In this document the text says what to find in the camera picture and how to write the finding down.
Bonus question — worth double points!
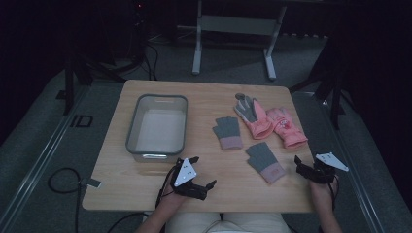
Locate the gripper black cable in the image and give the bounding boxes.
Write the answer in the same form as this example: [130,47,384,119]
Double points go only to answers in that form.
[326,176,340,212]
[154,167,179,209]

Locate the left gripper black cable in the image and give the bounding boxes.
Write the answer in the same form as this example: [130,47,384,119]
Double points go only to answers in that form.
[154,167,179,209]

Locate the grey plastic bin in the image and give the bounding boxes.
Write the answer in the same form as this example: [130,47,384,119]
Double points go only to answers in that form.
[124,93,189,164]

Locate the black tripod stand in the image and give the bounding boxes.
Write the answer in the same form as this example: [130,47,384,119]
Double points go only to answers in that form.
[289,30,349,131]
[55,48,128,117]

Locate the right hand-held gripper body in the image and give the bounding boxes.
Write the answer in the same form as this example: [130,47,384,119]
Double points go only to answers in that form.
[297,151,351,185]

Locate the white metal desk frame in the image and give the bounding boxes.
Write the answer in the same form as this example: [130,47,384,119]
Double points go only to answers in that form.
[190,0,289,82]

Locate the aluminium floor rail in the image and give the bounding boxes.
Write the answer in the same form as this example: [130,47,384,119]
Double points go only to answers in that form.
[291,91,387,233]
[0,85,91,233]

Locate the person's legs in light trousers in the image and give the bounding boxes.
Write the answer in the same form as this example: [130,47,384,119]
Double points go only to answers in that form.
[164,212,292,233]

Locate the dark equipment with red light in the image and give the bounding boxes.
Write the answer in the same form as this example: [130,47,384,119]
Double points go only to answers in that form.
[128,0,151,66]

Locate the pink glove with grey palm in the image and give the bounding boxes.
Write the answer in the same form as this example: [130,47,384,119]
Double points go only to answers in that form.
[233,92,275,141]

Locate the black cable under table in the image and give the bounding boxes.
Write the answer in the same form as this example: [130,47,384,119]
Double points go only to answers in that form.
[106,211,148,233]

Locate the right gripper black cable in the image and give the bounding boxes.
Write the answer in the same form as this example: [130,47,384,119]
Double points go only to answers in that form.
[326,176,340,212]

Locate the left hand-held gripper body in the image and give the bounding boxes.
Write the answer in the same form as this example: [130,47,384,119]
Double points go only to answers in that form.
[168,157,209,201]

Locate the black floor cable loop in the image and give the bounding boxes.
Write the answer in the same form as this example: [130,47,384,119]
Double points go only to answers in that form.
[47,167,83,233]

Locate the person's right hand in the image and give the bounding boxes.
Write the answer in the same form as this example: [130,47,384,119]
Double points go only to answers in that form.
[308,179,339,209]

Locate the person's left hand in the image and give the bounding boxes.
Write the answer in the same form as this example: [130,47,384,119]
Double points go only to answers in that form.
[160,189,188,210]

